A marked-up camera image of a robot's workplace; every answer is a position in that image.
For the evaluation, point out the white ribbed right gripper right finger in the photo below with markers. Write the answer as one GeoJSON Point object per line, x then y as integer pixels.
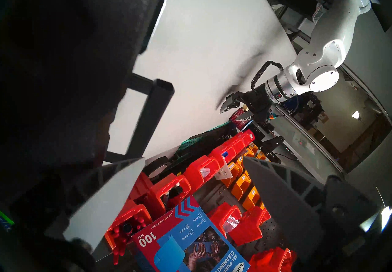
{"type": "Point", "coordinates": [288, 201]}

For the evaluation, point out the white ribbed right gripper left finger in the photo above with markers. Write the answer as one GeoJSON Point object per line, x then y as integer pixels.
{"type": "Point", "coordinates": [101, 201]}

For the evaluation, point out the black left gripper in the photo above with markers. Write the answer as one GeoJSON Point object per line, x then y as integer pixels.
{"type": "Point", "coordinates": [260, 103]}

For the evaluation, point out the black plastic tool box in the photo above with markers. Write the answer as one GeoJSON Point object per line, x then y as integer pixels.
{"type": "Point", "coordinates": [61, 60]}

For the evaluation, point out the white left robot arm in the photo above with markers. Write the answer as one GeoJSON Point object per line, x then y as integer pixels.
{"type": "Point", "coordinates": [333, 29]}

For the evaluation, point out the blue cleaning cloths box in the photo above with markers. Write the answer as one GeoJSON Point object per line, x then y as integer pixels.
{"type": "Point", "coordinates": [183, 234]}

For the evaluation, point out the dark grey pegboard panel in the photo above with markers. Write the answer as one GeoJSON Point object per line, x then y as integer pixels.
{"type": "Point", "coordinates": [272, 231]}

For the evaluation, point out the yellow parts bin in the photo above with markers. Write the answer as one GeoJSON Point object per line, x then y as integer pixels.
{"type": "Point", "coordinates": [252, 150]}
{"type": "Point", "coordinates": [242, 160]}
{"type": "Point", "coordinates": [251, 199]}
{"type": "Point", "coordinates": [229, 176]}
{"type": "Point", "coordinates": [242, 187]}

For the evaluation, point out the black metal fixture stand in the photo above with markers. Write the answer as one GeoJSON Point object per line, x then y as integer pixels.
{"type": "Point", "coordinates": [269, 146]}

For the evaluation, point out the green cutting mat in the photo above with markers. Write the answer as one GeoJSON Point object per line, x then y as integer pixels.
{"type": "Point", "coordinates": [186, 144]}

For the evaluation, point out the black tape roll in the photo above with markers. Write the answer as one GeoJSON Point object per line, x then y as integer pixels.
{"type": "Point", "coordinates": [150, 164]}

